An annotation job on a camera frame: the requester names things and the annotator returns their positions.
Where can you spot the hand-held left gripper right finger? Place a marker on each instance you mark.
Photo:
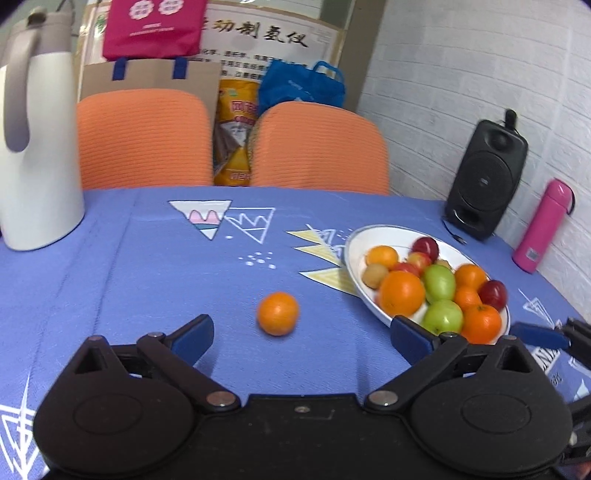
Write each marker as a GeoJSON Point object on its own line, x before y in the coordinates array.
{"type": "Point", "coordinates": [408, 337]}

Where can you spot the bright red plum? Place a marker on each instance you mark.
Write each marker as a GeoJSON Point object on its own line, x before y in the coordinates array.
{"type": "Point", "coordinates": [406, 267]}

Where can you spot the yellow plastic bag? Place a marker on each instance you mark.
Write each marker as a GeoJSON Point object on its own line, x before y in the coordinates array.
{"type": "Point", "coordinates": [235, 161]}

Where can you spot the blue fabric bag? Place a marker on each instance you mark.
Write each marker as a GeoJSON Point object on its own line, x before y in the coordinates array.
{"type": "Point", "coordinates": [295, 87]}

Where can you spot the white wall poster black lettering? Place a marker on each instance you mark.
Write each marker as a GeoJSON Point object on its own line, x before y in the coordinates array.
{"type": "Point", "coordinates": [277, 50]}

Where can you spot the black speaker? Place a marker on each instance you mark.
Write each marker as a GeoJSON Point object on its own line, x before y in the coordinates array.
{"type": "Point", "coordinates": [485, 180]}

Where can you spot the pink bottle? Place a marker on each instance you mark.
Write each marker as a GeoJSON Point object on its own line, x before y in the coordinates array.
{"type": "Point", "coordinates": [540, 230]}

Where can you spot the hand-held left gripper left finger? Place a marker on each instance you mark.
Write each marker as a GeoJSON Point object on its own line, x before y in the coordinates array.
{"type": "Point", "coordinates": [196, 334]}

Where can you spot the tan round fruit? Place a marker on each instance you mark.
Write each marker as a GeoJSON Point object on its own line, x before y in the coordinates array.
{"type": "Point", "coordinates": [374, 275]}
{"type": "Point", "coordinates": [443, 264]}

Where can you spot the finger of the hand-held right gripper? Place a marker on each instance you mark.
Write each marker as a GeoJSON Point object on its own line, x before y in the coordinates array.
{"type": "Point", "coordinates": [540, 336]}
{"type": "Point", "coordinates": [582, 429]}

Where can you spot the small tangerine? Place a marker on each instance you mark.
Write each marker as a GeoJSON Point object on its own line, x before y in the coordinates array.
{"type": "Point", "coordinates": [466, 297]}

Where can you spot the blue printed tablecloth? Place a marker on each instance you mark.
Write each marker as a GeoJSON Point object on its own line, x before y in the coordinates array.
{"type": "Point", "coordinates": [138, 277]}

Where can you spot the red yellow nectarine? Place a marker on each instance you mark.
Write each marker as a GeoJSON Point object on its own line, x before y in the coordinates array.
{"type": "Point", "coordinates": [419, 261]}

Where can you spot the magenta fabric bag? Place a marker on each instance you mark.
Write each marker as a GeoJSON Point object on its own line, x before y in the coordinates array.
{"type": "Point", "coordinates": [152, 32]}

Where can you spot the dark red plum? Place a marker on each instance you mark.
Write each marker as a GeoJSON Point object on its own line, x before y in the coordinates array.
{"type": "Point", "coordinates": [493, 294]}

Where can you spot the round green apple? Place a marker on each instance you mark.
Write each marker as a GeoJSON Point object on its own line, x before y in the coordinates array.
{"type": "Point", "coordinates": [442, 316]}

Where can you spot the white thermos jug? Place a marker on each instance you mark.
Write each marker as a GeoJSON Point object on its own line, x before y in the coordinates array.
{"type": "Point", "coordinates": [41, 184]}

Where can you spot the tangerine with stem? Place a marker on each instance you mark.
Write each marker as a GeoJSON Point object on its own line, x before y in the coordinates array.
{"type": "Point", "coordinates": [481, 323]}

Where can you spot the dark red apple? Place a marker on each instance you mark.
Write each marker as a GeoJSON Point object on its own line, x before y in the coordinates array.
{"type": "Point", "coordinates": [427, 246]}

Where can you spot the large orange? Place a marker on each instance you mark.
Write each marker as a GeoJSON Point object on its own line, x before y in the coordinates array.
{"type": "Point", "coordinates": [400, 293]}

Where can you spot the white plate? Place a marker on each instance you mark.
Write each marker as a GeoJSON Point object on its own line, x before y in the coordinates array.
{"type": "Point", "coordinates": [392, 236]}

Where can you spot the orange chair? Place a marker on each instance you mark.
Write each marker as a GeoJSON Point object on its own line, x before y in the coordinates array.
{"type": "Point", "coordinates": [143, 143]}
{"type": "Point", "coordinates": [318, 147]}

